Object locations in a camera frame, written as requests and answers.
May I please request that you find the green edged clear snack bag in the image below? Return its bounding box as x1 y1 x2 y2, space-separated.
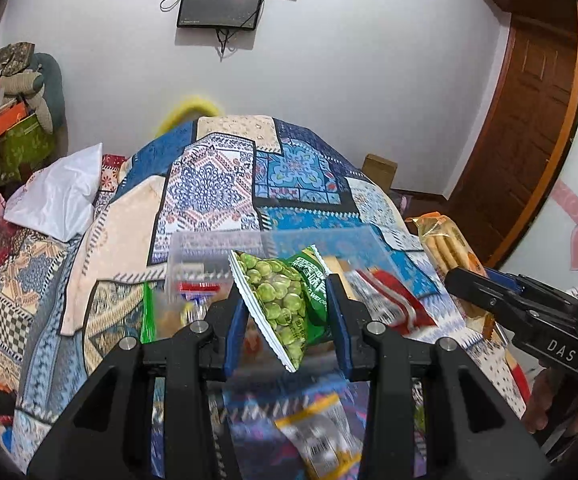
139 281 188 344

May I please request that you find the red fried snack bag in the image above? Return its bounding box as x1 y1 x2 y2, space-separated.
344 269 435 336

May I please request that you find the white pillow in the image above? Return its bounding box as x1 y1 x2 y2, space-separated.
4 143 102 243

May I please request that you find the cardboard box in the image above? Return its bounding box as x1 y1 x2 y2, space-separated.
362 154 397 193

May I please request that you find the gold biscuit stick pack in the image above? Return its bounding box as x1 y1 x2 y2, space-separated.
405 211 495 340

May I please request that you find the yellow plush item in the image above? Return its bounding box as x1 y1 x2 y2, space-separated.
154 96 223 138

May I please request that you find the small wall monitor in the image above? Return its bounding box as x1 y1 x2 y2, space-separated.
177 0 264 30

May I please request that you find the clear plastic storage bin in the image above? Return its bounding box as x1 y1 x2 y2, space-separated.
164 224 443 361

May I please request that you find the yellow white snack bag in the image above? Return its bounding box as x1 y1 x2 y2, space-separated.
275 393 362 479

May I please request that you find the right hand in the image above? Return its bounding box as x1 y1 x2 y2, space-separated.
521 368 578 437

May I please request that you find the brown wooden door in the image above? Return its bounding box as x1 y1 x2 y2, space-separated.
448 8 578 268

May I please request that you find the green pea snack bag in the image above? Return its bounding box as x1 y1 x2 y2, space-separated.
228 245 330 373

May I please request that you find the blue patchwork bed quilt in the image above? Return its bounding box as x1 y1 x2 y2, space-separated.
0 116 525 472

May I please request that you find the green patterned storage box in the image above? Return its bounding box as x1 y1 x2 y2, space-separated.
0 114 56 185

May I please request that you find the blue red chip bag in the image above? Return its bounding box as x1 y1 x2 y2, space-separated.
177 282 226 326

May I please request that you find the grey plush toy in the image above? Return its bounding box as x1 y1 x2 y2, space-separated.
0 70 54 133

